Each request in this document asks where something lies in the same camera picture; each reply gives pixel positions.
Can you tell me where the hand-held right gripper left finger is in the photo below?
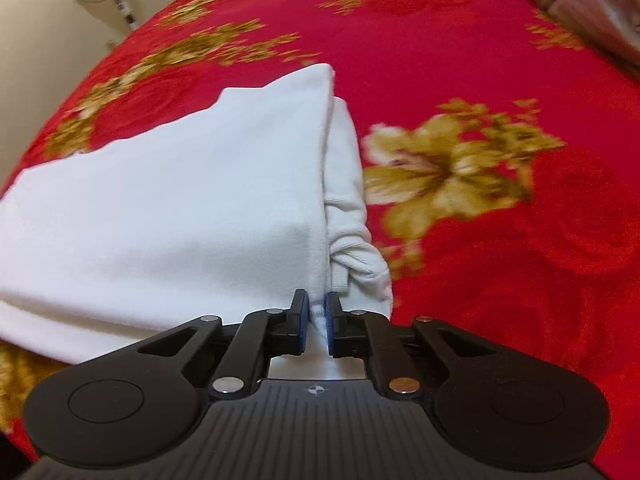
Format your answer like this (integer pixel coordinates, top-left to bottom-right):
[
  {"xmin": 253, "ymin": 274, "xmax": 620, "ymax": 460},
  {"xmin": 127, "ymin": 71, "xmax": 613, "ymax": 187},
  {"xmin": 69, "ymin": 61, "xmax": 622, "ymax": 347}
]
[{"xmin": 134, "ymin": 289, "xmax": 310, "ymax": 399}]

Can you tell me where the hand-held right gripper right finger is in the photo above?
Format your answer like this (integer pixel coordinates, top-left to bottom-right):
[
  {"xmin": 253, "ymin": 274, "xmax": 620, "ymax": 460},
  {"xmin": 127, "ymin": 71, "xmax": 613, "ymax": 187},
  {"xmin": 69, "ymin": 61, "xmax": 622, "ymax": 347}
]
[{"xmin": 324, "ymin": 291, "xmax": 502, "ymax": 401}]

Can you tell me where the white sweatshirt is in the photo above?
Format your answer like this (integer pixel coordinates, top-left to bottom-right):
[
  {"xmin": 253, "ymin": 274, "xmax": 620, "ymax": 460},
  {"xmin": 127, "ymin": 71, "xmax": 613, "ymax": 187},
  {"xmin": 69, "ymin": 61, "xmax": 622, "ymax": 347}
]
[{"xmin": 0, "ymin": 62, "xmax": 394, "ymax": 381}]

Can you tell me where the red floral blanket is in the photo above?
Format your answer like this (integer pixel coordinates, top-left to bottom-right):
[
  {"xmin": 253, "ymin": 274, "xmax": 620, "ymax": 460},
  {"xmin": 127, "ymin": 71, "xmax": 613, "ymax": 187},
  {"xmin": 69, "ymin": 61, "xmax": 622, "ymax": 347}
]
[{"xmin": 0, "ymin": 0, "xmax": 640, "ymax": 480}]

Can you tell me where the plaid quilt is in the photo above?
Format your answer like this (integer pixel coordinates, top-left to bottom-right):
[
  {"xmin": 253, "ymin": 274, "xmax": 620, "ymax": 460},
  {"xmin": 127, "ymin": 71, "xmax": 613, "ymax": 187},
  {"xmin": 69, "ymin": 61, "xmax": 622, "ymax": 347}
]
[{"xmin": 500, "ymin": 0, "xmax": 640, "ymax": 81}]

